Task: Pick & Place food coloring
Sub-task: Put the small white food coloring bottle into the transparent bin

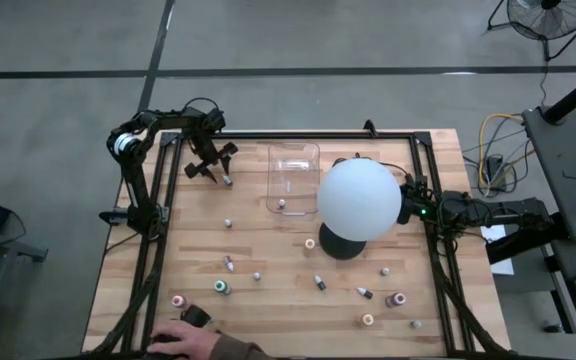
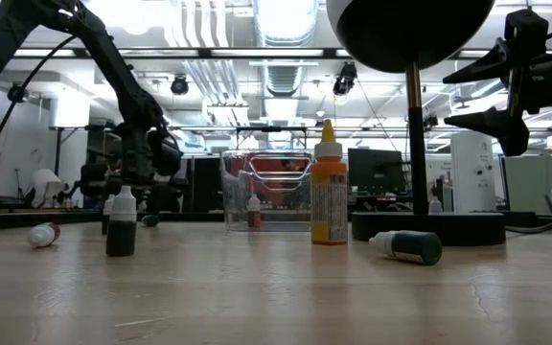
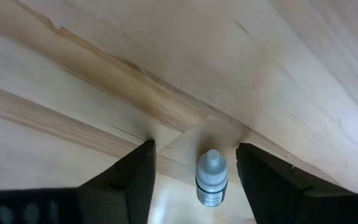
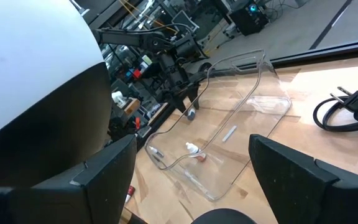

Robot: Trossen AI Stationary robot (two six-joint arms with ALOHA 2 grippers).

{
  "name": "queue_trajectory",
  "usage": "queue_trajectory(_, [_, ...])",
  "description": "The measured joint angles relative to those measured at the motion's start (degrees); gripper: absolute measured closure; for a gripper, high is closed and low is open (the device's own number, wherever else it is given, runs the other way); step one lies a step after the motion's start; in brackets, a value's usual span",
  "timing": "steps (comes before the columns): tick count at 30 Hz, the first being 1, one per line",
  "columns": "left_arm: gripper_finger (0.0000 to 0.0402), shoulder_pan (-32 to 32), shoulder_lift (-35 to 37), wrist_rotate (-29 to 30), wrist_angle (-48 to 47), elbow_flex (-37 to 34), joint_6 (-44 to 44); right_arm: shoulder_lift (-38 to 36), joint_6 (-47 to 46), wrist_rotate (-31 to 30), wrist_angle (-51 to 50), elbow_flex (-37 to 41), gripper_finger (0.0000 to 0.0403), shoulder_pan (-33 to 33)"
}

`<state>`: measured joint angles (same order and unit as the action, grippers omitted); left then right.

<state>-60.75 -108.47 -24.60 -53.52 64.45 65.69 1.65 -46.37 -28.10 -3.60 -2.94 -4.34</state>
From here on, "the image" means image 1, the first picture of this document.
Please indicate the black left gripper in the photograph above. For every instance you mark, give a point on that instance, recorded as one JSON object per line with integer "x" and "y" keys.
{"x": 207, "y": 150}

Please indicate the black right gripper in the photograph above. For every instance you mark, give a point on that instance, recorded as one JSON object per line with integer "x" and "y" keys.
{"x": 413, "y": 207}

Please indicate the small dark dropper bottle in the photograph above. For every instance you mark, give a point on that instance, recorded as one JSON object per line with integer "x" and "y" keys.
{"x": 365, "y": 292}
{"x": 320, "y": 282}

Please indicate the large green food coloring bottle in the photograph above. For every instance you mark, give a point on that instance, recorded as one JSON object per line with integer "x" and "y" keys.
{"x": 222, "y": 286}

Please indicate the large red food coloring bottle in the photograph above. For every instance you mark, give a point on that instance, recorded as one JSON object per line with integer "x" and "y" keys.
{"x": 178, "y": 301}

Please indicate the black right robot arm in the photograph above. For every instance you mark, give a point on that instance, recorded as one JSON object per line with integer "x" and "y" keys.
{"x": 518, "y": 207}

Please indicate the person's forearm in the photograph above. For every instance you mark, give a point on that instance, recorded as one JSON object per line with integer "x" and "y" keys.
{"x": 240, "y": 350}

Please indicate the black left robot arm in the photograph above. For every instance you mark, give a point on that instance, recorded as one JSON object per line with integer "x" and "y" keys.
{"x": 135, "y": 187}

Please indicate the large maroon food coloring bottle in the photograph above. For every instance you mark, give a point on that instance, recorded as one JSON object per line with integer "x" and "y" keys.
{"x": 396, "y": 299}

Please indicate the large yellow food coloring bottle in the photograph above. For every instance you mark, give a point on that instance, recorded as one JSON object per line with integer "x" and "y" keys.
{"x": 367, "y": 319}

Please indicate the white globe lamp black base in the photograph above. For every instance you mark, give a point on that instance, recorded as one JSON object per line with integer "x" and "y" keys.
{"x": 358, "y": 200}

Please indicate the clear plastic bin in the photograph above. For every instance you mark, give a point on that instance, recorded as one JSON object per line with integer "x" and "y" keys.
{"x": 293, "y": 170}

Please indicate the white paper sheet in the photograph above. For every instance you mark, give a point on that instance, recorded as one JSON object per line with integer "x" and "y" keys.
{"x": 498, "y": 235}

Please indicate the black power adapter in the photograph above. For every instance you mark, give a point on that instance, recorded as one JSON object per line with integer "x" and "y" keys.
{"x": 494, "y": 167}

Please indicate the black handheld object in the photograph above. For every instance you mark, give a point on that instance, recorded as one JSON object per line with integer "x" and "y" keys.
{"x": 195, "y": 316}

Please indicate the grey side table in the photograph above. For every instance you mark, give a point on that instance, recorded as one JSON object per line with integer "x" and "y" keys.
{"x": 568, "y": 150}

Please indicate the dark grey desk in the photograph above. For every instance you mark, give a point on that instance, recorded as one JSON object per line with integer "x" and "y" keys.
{"x": 568, "y": 280}

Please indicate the person's hand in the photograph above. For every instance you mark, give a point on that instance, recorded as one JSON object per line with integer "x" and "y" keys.
{"x": 185, "y": 340}

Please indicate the grey computer stand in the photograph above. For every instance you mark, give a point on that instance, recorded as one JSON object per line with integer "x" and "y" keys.
{"x": 23, "y": 251}

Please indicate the black floor fan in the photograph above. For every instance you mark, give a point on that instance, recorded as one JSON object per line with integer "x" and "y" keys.
{"x": 550, "y": 17}

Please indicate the black metal table frame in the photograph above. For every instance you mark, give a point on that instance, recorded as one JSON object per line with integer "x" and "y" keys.
{"x": 293, "y": 135}

